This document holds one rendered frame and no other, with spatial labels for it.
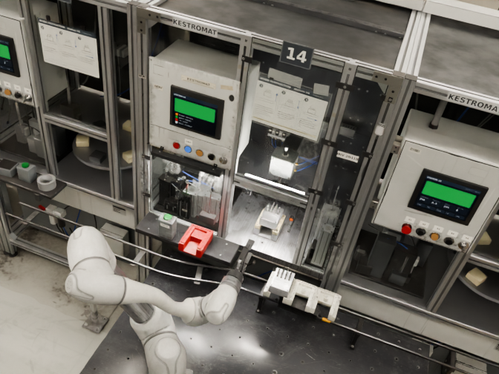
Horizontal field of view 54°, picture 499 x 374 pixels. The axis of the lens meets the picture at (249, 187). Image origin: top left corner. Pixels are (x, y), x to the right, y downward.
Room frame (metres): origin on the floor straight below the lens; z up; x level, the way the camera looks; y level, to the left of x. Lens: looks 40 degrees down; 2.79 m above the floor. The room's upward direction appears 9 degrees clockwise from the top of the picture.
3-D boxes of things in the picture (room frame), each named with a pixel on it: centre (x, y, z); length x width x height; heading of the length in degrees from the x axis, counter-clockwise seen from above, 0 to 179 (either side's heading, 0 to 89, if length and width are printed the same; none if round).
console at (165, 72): (1.98, 0.28, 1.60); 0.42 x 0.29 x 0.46; 76
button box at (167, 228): (1.79, 0.38, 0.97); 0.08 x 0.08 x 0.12; 76
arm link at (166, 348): (1.12, 0.23, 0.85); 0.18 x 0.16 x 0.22; 28
